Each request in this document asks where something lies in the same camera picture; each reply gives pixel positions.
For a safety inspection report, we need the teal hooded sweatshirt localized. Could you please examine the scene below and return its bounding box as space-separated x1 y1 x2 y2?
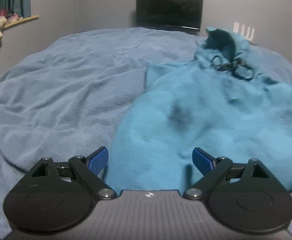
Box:
105 27 292 192

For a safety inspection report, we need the wooden window sill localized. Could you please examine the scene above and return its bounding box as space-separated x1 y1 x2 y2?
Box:
3 15 39 29

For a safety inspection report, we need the white wifi router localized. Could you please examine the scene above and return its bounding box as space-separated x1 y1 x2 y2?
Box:
233 22 255 44

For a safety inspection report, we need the light blue fleece blanket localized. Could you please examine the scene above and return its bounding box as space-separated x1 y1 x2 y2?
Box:
0 28 292 238

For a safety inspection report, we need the black monitor screen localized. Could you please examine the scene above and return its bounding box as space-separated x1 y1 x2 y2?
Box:
136 0 203 31

